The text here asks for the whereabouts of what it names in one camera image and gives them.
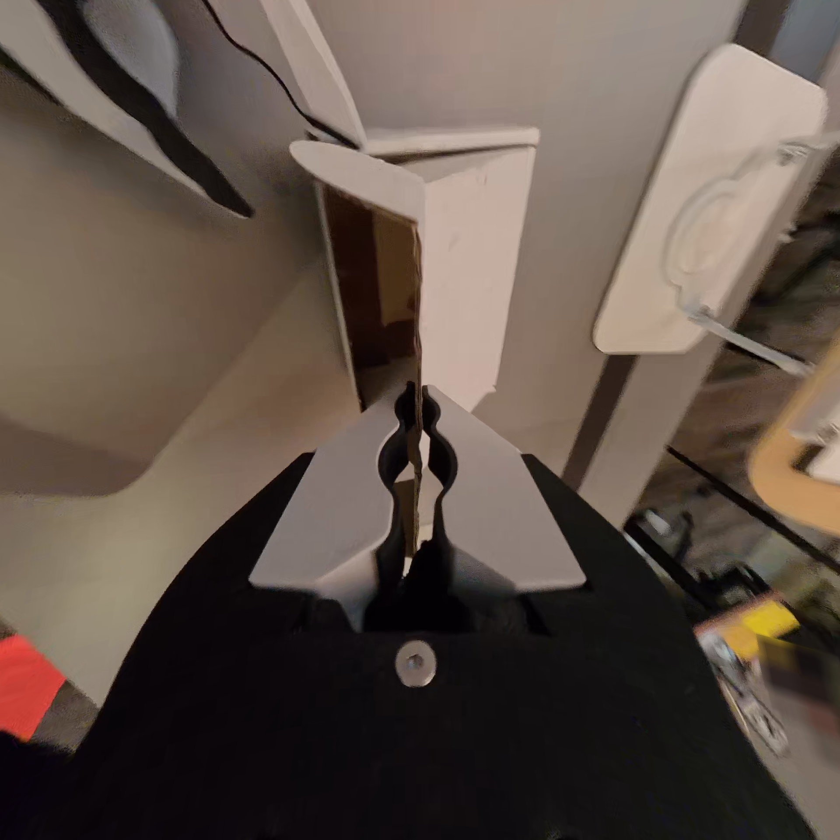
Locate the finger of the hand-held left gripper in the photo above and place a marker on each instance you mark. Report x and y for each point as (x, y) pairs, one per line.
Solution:
(315, 65)
(26, 33)

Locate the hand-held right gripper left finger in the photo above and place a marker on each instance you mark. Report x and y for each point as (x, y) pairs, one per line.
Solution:
(328, 525)

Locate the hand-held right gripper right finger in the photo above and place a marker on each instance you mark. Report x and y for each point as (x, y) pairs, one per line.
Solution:
(512, 525)

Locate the white cardboard box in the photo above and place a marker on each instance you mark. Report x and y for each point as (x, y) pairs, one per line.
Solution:
(472, 262)

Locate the light wooden board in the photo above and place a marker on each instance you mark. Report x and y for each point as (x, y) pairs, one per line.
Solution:
(771, 472)

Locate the yellow packet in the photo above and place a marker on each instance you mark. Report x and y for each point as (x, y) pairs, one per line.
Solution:
(761, 627)

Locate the white stand base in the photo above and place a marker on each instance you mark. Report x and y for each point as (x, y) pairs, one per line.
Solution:
(643, 262)

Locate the red sheet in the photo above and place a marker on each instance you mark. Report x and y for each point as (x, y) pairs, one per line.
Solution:
(29, 682)

